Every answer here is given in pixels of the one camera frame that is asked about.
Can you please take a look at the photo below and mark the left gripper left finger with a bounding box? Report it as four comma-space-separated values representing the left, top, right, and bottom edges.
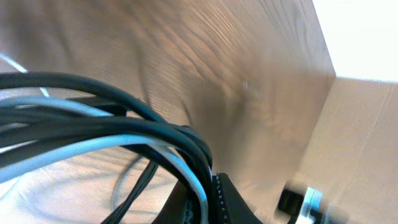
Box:
152, 181, 193, 224

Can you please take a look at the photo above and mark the black cable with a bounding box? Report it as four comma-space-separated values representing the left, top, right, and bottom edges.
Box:
0, 71, 215, 224

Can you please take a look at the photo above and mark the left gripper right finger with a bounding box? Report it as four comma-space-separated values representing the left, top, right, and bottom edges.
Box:
211, 173, 262, 224

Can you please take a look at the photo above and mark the white cable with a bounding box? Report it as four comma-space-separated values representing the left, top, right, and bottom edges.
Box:
0, 52, 209, 224

